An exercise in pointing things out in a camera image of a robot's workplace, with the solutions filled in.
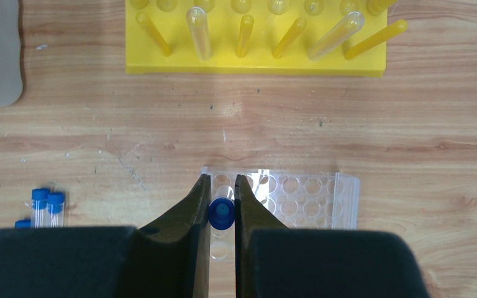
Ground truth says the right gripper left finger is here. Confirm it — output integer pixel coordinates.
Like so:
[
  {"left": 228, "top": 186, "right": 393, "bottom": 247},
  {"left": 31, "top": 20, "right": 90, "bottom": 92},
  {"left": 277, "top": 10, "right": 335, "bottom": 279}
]
[{"left": 0, "top": 174, "right": 211, "bottom": 297}]

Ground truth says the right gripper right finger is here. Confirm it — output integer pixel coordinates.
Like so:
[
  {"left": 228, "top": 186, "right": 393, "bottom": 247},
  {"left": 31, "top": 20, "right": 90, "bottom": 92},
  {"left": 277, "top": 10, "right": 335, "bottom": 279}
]
[{"left": 234, "top": 174, "right": 430, "bottom": 298}]

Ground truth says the blue capped tube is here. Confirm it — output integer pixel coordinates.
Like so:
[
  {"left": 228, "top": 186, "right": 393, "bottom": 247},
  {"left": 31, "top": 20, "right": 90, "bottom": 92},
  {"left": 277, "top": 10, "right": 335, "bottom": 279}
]
[
  {"left": 14, "top": 219, "right": 32, "bottom": 228},
  {"left": 45, "top": 192, "right": 65, "bottom": 228},
  {"left": 30, "top": 188, "right": 51, "bottom": 228},
  {"left": 209, "top": 185, "right": 235, "bottom": 230}
]

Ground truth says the clear test tube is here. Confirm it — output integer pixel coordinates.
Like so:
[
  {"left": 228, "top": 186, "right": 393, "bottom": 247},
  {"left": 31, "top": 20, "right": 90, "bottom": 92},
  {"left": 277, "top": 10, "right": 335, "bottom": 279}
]
[
  {"left": 186, "top": 6, "right": 212, "bottom": 61},
  {"left": 307, "top": 11, "right": 365, "bottom": 60}
]

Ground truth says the clear acrylic tube rack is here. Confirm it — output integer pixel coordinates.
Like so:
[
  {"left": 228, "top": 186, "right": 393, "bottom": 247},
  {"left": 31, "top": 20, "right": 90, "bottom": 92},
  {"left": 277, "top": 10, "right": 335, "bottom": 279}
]
[{"left": 199, "top": 166, "right": 361, "bottom": 262}]

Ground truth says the yellow test tube rack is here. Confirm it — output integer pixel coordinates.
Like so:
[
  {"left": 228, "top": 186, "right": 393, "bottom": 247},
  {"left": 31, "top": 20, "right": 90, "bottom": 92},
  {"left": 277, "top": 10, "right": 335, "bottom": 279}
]
[{"left": 125, "top": 1, "right": 407, "bottom": 77}]

